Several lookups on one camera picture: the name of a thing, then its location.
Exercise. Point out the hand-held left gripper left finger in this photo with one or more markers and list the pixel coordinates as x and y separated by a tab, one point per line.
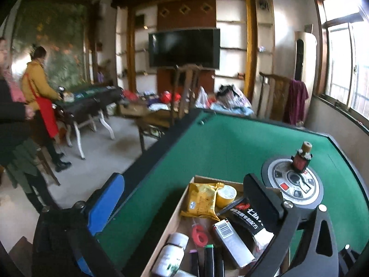
105	202

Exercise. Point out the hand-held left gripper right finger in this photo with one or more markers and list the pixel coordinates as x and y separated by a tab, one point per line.
259	202

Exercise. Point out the white barcode box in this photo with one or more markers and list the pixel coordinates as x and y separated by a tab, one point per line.
233	242

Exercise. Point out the yellow cracker packet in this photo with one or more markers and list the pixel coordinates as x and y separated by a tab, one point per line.
201	202

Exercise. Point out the cardboard box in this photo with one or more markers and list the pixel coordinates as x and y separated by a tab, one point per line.
170	230

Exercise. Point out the black printed packet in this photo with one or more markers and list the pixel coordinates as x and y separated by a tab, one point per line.
245	216

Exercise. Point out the yellow tape roll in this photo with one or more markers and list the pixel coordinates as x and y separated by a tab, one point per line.
226	196

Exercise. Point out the round table control panel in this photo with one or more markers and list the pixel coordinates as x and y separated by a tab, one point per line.
299	184

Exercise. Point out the black and red spool gadget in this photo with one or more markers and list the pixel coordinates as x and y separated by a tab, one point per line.
302	158

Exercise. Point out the white bottle green label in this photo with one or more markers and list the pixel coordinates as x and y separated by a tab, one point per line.
170	254

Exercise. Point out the low wooden table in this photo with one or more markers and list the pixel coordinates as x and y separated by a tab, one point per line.
152	124

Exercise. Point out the green topped game table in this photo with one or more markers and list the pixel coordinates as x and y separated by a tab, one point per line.
89	98

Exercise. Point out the maroon cloth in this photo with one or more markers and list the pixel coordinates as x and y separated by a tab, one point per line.
297	101

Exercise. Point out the wooden armchair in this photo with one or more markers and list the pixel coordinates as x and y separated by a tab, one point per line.
184	89
275	95

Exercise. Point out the pile of plastic bags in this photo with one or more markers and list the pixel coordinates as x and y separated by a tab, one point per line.
227	98

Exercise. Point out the white standing air conditioner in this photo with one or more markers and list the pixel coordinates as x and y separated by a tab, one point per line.
305	54

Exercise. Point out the metal framed window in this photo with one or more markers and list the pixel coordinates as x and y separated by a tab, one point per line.
343	63

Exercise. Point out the black flat television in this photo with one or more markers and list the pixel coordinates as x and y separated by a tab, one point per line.
184	47

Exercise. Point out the large wall painting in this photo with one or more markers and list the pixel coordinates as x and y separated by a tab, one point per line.
57	40

